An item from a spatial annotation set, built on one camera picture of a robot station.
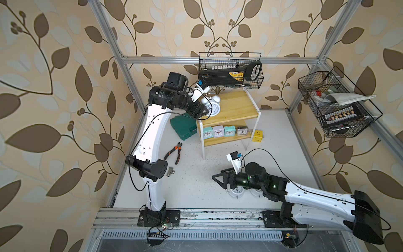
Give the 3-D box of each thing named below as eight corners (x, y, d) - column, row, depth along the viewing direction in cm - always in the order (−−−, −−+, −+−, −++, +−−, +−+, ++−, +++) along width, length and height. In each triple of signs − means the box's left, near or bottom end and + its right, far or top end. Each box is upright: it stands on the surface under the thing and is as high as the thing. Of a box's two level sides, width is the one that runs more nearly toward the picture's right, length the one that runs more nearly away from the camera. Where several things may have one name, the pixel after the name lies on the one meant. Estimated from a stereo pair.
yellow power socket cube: (251, 141, 104) (253, 136, 99) (253, 133, 108) (255, 128, 104) (259, 143, 103) (262, 138, 98) (261, 135, 107) (263, 130, 102)
